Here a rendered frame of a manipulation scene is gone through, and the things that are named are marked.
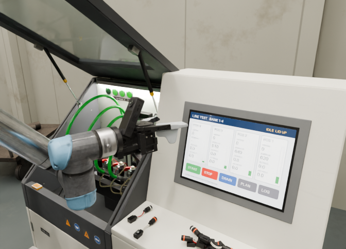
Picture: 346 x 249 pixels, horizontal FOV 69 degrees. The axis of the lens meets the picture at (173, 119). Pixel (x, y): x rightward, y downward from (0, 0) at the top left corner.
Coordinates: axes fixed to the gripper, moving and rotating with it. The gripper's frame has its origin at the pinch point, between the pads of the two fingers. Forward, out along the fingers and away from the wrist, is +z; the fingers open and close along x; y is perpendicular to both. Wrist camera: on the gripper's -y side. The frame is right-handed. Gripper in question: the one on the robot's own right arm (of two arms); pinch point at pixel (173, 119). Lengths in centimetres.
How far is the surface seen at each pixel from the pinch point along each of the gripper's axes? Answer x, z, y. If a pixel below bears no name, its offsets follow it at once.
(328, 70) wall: -47, 214, -2
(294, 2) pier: -59, 176, -61
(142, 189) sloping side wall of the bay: -33.3, 3.8, 36.6
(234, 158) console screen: 2.4, 24.6, 19.1
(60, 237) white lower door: -66, -28, 63
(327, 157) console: 29.3, 36.4, 15.4
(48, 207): -70, -30, 48
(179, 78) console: -23.1, 21.3, -11.1
